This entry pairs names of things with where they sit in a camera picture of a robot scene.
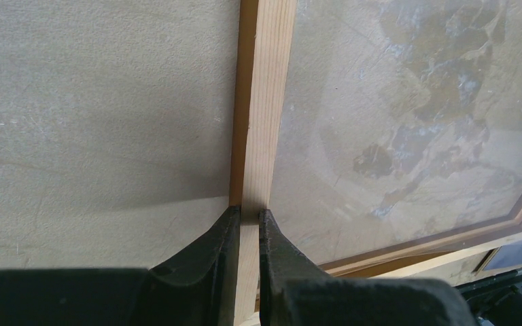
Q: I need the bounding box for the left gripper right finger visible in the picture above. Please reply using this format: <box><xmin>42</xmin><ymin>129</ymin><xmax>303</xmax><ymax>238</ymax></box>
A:
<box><xmin>259</xmin><ymin>209</ymin><xmax>476</xmax><ymax>325</ymax></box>

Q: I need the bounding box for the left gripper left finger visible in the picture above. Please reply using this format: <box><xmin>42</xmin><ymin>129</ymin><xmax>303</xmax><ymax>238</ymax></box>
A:
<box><xmin>0</xmin><ymin>206</ymin><xmax>240</xmax><ymax>325</ymax></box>

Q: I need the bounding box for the clear glass pane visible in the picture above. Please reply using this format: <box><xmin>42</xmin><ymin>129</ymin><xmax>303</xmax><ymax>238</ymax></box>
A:
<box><xmin>270</xmin><ymin>1</ymin><xmax>522</xmax><ymax>264</ymax></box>

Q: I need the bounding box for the wooden picture frame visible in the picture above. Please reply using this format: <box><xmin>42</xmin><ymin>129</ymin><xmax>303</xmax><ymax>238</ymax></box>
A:
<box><xmin>230</xmin><ymin>1</ymin><xmax>522</xmax><ymax>325</ymax></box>

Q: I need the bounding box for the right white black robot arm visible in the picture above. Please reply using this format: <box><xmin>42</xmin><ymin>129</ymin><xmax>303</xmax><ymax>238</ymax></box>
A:
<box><xmin>455</xmin><ymin>270</ymin><xmax>522</xmax><ymax>325</ymax></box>

